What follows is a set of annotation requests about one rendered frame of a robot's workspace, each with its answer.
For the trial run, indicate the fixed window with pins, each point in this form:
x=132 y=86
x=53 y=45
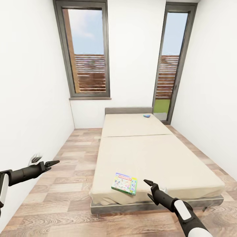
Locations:
x=83 y=31

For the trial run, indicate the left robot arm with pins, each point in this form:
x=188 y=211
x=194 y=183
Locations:
x=34 y=169

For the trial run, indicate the bed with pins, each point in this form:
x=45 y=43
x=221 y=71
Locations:
x=144 y=148

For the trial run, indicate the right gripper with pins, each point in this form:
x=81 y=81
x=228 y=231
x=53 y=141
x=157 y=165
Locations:
x=157 y=196

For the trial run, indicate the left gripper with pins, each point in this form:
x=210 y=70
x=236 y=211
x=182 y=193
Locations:
x=35 y=170

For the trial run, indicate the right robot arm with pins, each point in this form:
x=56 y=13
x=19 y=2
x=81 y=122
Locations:
x=190 y=223

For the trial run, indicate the door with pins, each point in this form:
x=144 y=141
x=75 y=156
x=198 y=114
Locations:
x=177 y=27

